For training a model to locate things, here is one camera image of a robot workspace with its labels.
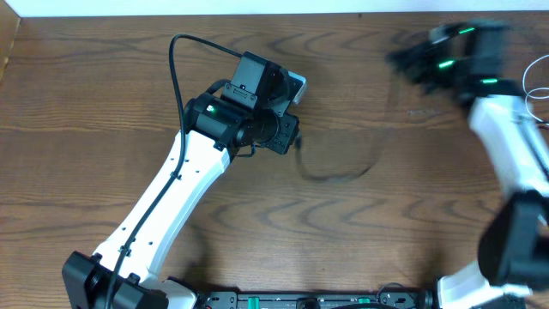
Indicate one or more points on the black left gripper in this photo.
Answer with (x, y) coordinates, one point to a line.
(285, 135)

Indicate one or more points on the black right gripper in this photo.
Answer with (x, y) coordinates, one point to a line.
(429, 63)

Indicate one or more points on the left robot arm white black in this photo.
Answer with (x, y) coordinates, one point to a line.
(249, 110)

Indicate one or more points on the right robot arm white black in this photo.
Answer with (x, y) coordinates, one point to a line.
(512, 256)

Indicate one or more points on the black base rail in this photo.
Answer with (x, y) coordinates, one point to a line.
(392, 295)

